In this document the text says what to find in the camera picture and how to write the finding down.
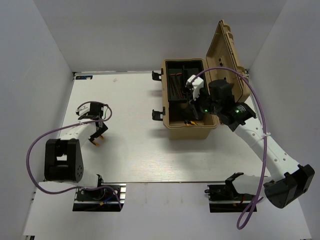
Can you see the black toolbox tray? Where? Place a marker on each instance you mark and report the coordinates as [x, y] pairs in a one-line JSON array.
[[187, 68]]

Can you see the tan plastic toolbox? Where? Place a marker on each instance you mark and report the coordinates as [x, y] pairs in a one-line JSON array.
[[220, 63]]

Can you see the yellow black combination pliers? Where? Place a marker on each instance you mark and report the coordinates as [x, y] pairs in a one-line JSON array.
[[98, 141]]

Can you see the yellow black needle-nose pliers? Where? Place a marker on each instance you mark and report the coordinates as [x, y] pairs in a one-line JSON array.
[[190, 123]]

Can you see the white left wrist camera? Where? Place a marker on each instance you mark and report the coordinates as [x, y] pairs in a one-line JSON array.
[[82, 110]]

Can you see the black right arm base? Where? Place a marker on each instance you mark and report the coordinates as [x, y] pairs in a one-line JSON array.
[[220, 193]]

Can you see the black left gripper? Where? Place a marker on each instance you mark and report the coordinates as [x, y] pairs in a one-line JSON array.
[[98, 132]]

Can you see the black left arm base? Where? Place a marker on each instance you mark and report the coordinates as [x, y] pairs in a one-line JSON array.
[[102, 194]]

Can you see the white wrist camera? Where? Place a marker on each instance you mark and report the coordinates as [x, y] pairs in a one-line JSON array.
[[82, 110], [195, 83]]

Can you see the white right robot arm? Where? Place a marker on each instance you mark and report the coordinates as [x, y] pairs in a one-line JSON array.
[[288, 179]]

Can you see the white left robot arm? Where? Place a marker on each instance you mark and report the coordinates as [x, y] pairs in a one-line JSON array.
[[63, 156]]

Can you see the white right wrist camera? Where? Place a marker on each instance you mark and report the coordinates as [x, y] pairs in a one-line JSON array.
[[195, 83]]

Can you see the blue label sticker left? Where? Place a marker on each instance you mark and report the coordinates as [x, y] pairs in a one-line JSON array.
[[84, 77]]

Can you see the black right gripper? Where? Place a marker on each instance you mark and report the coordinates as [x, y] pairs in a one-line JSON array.
[[194, 103]]

